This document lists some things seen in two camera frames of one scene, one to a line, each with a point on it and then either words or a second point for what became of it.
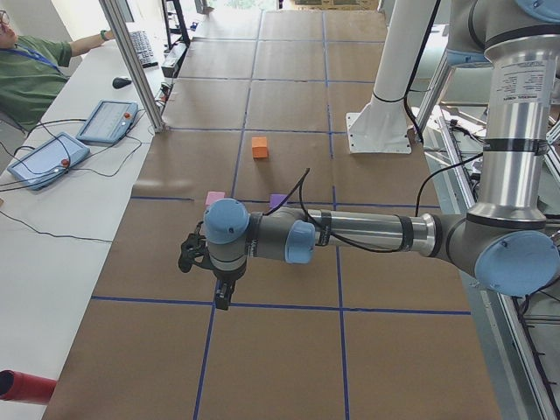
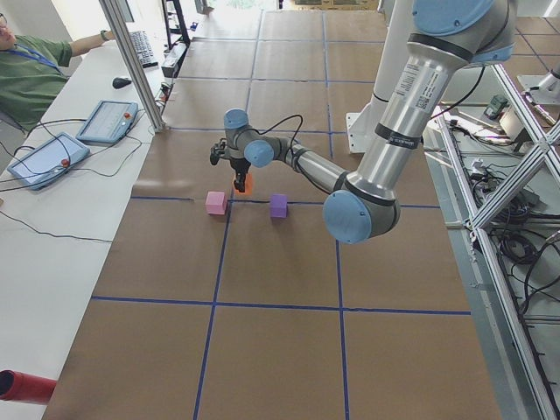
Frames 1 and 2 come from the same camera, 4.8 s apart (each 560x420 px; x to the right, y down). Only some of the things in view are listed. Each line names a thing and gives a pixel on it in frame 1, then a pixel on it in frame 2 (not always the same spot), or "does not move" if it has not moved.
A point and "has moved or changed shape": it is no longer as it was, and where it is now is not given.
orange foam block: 259,147 has moved or changed shape
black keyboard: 143,49 does not move
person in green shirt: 31,73 does not move
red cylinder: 24,387 does not move
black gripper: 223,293 -> 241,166
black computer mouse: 119,82 does not move
